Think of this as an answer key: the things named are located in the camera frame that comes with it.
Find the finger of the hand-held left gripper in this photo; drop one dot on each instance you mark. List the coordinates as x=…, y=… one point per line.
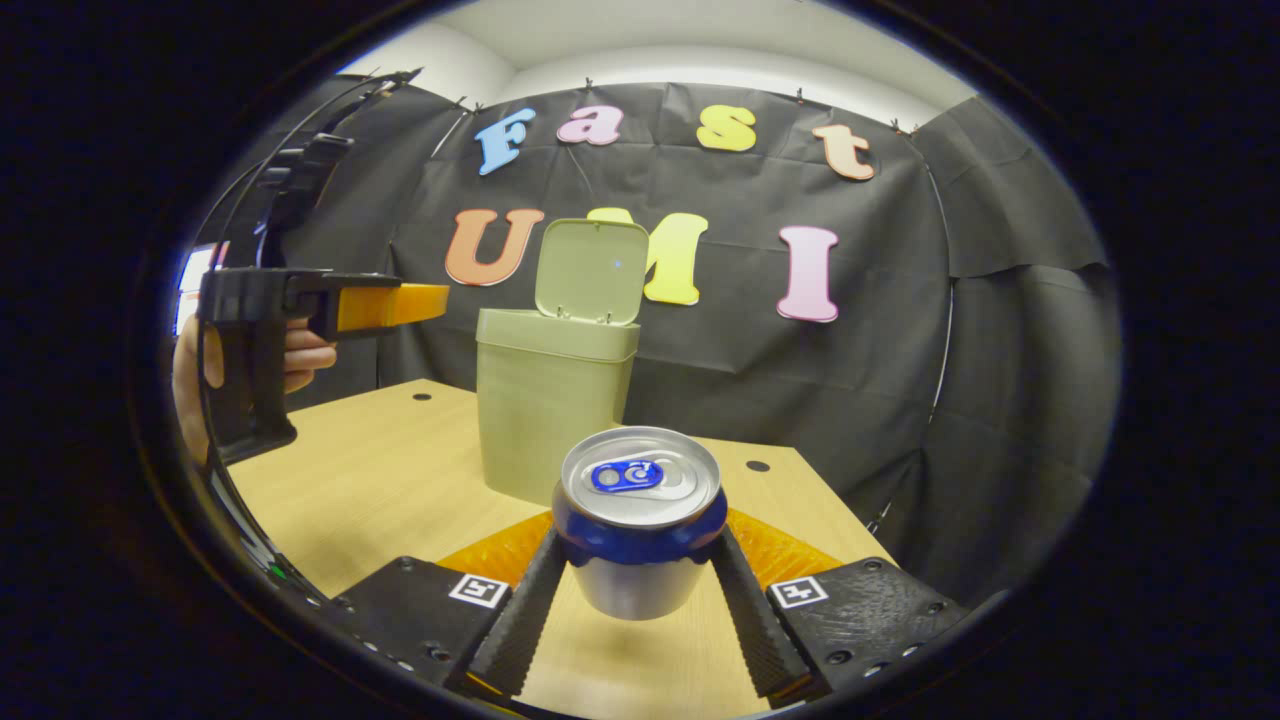
x=390, y=305

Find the blue pop can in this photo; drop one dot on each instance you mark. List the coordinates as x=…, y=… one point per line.
x=640, y=570

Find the black backdrop cloth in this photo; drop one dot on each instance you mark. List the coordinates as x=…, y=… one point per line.
x=850, y=400

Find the computer monitor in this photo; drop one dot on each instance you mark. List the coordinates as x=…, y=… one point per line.
x=190, y=275

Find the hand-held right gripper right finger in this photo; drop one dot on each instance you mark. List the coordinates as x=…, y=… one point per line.
x=755, y=625

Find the wooden desktop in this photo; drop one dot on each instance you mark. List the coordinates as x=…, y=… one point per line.
x=380, y=480

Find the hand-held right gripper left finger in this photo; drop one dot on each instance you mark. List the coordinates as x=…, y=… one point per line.
x=520, y=620

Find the green desktop garbage bin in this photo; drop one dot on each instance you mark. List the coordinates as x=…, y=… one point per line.
x=545, y=400

